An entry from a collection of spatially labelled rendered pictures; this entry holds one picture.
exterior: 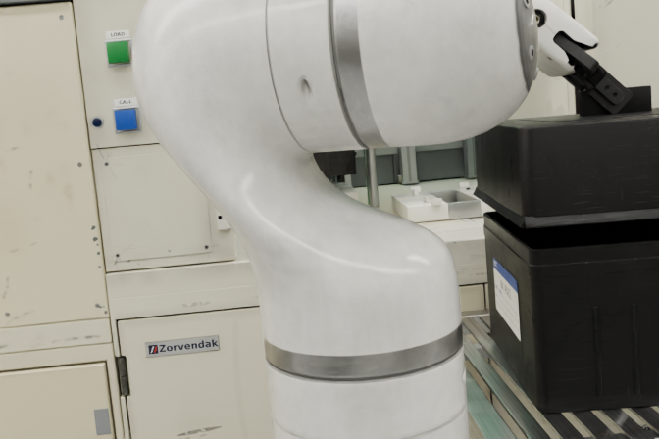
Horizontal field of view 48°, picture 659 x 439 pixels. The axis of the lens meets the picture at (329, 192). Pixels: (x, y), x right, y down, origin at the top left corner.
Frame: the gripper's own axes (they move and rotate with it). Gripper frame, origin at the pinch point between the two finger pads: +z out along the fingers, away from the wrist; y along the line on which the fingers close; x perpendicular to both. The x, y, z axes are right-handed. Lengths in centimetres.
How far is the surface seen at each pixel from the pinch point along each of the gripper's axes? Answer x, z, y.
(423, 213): 26, 1, 47
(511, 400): 33.1, 12.1, -9.6
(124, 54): 36, -52, 22
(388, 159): 24, -4, 117
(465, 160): 11, 12, 116
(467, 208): 20, 7, 48
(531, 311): 24.2, 6.0, -12.4
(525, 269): 21.4, 3.0, -11.3
